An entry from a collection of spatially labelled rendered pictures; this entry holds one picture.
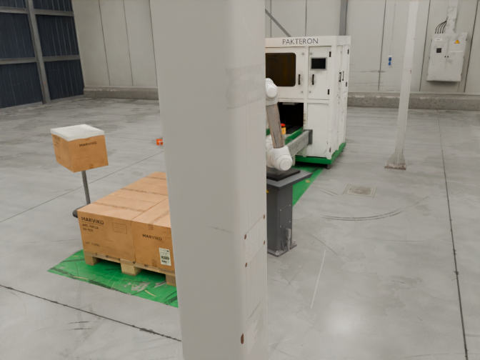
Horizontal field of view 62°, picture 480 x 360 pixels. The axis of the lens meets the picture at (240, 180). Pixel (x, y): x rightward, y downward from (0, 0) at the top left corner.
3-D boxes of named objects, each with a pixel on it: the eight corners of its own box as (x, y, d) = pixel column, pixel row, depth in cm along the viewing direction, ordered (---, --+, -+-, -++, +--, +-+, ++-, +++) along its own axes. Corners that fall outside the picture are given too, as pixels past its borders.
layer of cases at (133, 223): (158, 203, 473) (156, 171, 460) (236, 216, 433) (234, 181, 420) (83, 250, 370) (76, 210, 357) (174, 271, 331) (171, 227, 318)
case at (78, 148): (108, 165, 462) (103, 131, 449) (73, 173, 438) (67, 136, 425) (89, 155, 506) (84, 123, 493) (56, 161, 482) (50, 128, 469)
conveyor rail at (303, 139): (305, 142, 625) (306, 131, 619) (308, 143, 623) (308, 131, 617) (246, 192, 427) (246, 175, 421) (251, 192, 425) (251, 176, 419)
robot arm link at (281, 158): (288, 164, 361) (296, 171, 340) (271, 168, 359) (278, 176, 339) (273, 78, 334) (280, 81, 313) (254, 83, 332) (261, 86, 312)
